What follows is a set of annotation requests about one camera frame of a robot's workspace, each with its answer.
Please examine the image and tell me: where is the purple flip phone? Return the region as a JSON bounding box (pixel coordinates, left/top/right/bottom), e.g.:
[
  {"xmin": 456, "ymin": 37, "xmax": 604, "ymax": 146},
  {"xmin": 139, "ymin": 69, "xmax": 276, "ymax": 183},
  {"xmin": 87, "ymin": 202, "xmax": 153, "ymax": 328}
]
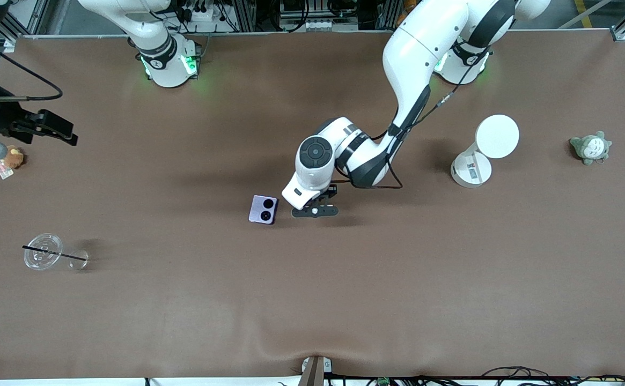
[{"xmin": 248, "ymin": 195, "xmax": 278, "ymax": 225}]

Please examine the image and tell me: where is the brown plush toy with tag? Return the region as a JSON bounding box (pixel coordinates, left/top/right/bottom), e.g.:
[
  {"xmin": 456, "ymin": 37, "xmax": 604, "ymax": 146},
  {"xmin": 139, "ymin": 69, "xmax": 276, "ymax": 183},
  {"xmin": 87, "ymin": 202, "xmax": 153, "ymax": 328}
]
[{"xmin": 0, "ymin": 146, "xmax": 25, "ymax": 180}]

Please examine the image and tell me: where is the clear plastic cup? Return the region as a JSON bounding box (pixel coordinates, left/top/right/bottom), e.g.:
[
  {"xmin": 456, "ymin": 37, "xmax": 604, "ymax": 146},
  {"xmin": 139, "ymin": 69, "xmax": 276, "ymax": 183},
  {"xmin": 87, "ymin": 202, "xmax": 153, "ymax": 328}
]
[{"xmin": 23, "ymin": 233, "xmax": 90, "ymax": 271}]

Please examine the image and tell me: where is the black straw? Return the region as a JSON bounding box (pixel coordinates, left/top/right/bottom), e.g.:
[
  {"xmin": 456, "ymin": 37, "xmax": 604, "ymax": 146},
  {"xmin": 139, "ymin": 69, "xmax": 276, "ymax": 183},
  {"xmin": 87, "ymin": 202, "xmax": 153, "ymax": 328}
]
[{"xmin": 22, "ymin": 245, "xmax": 88, "ymax": 262}]

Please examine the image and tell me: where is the white round-headed stand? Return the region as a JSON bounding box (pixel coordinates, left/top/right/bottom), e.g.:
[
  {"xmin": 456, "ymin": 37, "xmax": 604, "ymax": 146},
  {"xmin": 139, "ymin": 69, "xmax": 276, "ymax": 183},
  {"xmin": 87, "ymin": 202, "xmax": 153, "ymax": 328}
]
[{"xmin": 450, "ymin": 114, "xmax": 520, "ymax": 188}]

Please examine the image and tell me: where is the white power strip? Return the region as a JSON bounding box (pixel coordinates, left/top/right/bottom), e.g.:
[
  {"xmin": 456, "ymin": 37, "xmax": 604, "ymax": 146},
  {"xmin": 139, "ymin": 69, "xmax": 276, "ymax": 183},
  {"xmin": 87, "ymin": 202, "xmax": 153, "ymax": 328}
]
[{"xmin": 180, "ymin": 4, "xmax": 223, "ymax": 23}]

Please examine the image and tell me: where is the grey Totoro plush toy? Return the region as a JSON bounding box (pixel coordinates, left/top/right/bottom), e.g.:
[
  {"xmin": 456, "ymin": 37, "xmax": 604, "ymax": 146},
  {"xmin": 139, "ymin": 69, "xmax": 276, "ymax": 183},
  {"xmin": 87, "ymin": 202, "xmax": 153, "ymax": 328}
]
[{"xmin": 569, "ymin": 131, "xmax": 613, "ymax": 166}]

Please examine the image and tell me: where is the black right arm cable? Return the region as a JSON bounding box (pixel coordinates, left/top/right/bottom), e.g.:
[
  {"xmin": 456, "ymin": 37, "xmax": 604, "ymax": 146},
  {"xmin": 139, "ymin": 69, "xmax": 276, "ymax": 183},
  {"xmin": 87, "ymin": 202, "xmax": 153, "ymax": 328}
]
[{"xmin": 0, "ymin": 29, "xmax": 64, "ymax": 102}]

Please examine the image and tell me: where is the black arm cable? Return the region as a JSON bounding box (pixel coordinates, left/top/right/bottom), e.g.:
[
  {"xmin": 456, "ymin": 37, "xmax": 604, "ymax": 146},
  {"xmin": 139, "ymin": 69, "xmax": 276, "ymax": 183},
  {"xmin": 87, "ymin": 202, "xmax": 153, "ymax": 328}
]
[
  {"xmin": 0, "ymin": 29, "xmax": 64, "ymax": 102},
  {"xmin": 335, "ymin": 54, "xmax": 471, "ymax": 190}
]

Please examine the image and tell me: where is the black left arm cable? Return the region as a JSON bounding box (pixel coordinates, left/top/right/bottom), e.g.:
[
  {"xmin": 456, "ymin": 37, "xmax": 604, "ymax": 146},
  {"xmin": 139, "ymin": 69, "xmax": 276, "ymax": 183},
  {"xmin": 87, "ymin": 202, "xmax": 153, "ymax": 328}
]
[{"xmin": 335, "ymin": 54, "xmax": 471, "ymax": 190}]

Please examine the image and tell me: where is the metal table edge bracket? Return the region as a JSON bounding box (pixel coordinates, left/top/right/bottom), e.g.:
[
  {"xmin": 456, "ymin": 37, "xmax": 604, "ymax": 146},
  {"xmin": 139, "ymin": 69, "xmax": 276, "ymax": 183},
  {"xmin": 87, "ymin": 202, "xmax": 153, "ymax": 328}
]
[{"xmin": 298, "ymin": 355, "xmax": 333, "ymax": 386}]

